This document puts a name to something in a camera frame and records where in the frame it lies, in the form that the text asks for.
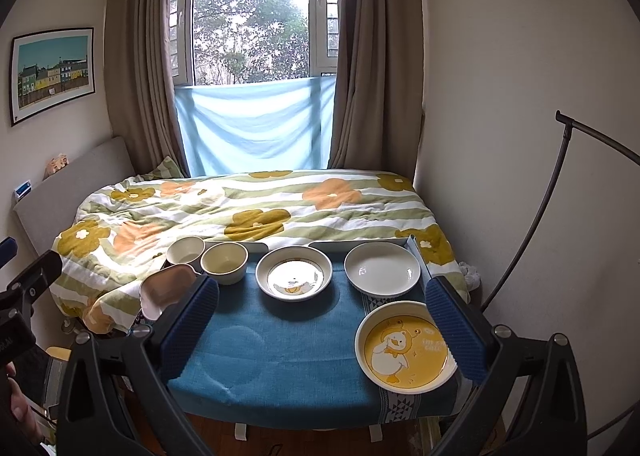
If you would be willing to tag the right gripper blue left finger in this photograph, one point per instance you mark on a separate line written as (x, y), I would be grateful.
(182, 325)

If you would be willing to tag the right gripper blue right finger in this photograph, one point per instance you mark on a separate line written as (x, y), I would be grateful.
(460, 327)

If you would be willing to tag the pink handled dish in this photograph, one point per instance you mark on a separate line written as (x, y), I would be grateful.
(165, 288)

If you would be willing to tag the white small bowl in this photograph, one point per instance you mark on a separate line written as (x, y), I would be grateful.
(186, 250)

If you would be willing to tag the cream yellow bowl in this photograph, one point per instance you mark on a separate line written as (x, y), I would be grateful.
(225, 262)

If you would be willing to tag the white shallow plate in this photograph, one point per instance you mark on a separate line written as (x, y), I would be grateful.
(381, 269)

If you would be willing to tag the white duck-print bowl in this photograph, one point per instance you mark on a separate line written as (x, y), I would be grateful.
(292, 274)

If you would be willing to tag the person's left hand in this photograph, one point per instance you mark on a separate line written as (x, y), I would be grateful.
(20, 407)

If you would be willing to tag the white crumpled tissue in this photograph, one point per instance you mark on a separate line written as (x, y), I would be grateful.
(471, 276)

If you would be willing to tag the blue towel mat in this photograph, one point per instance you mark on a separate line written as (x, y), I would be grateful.
(292, 365)

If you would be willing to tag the floral striped duvet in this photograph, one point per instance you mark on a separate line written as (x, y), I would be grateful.
(121, 232)

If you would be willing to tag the blue white small box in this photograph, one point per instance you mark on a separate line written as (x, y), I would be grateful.
(23, 190)

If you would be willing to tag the green striped pillow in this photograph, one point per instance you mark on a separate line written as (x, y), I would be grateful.
(167, 169)

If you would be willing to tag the small figurine on headboard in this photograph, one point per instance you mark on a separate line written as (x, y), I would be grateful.
(55, 165)

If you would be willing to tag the light blue window cloth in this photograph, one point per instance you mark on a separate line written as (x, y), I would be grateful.
(268, 126)

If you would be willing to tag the black curved lamp stand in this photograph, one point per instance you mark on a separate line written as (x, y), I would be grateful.
(582, 275)

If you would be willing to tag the right brown curtain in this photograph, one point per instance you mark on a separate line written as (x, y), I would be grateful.
(378, 114)

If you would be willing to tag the brown curtain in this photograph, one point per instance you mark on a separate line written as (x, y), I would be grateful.
(378, 114)
(139, 92)

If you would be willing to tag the framed houses picture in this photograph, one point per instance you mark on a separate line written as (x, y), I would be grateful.
(50, 68)

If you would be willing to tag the left brown curtain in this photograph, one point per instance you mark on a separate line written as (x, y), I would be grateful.
(139, 92)

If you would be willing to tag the white framed window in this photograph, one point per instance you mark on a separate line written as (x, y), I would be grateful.
(224, 42)

